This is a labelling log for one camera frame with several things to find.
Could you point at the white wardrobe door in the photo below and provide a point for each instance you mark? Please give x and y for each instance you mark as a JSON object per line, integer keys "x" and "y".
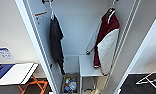
{"x": 149, "y": 20}
{"x": 30, "y": 33}

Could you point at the white wardrobe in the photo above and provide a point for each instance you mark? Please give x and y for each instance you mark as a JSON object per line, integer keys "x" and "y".
{"x": 77, "y": 30}

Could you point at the black hanging garment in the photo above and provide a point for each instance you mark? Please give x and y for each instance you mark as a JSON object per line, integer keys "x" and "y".
{"x": 55, "y": 40}

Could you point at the red and white jacket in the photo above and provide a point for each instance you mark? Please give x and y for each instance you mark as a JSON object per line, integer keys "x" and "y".
{"x": 109, "y": 46}

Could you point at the brown cardboard box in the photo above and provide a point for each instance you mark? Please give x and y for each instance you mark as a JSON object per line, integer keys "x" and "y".
{"x": 63, "y": 83}

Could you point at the white round container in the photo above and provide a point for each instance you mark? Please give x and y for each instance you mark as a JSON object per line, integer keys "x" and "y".
{"x": 73, "y": 86}

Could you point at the small blue item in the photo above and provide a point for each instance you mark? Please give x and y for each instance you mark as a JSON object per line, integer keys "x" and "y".
{"x": 66, "y": 88}

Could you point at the white clothes hanger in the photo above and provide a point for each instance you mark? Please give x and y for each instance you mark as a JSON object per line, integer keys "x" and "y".
{"x": 52, "y": 12}

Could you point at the orange label strip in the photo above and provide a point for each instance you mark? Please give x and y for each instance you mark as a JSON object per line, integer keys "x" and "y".
{"x": 41, "y": 14}

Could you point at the orange folding stand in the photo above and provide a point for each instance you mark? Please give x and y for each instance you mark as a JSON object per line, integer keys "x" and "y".
{"x": 35, "y": 82}

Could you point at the white folding tabletop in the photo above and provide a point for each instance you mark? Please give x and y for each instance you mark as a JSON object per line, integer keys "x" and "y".
{"x": 17, "y": 73}

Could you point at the blue fabric cover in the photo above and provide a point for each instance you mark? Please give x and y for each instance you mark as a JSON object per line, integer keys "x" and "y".
{"x": 0, "y": 75}

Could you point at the dark clothes rail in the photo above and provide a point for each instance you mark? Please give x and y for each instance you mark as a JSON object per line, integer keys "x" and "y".
{"x": 46, "y": 1}

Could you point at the blue white wall sign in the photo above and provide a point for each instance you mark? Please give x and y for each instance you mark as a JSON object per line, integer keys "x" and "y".
{"x": 4, "y": 53}

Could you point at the white metal frame chair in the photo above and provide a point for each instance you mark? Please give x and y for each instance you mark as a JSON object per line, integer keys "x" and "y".
{"x": 150, "y": 80}

